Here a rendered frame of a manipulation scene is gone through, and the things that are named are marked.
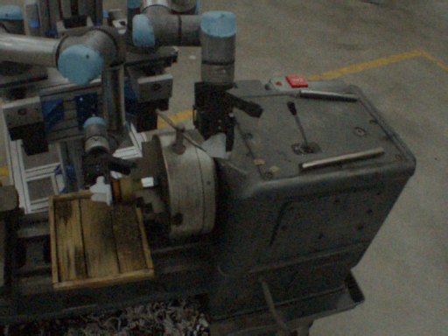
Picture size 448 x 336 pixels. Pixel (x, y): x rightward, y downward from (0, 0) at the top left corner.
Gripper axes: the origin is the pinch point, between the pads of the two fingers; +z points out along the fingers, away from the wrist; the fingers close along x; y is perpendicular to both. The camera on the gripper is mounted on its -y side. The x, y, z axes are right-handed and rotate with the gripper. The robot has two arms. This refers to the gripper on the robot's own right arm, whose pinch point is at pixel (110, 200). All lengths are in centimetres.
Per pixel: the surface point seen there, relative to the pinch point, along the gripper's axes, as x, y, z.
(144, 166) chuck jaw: 5.8, -10.9, -6.2
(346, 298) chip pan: -56, -86, 20
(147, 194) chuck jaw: 2.4, -10.4, 1.6
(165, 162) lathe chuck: 14.3, -15.5, 1.7
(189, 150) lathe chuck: 15.0, -22.5, -1.2
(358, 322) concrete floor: -110, -117, 12
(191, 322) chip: -52, -22, 17
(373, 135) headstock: 16, -79, 2
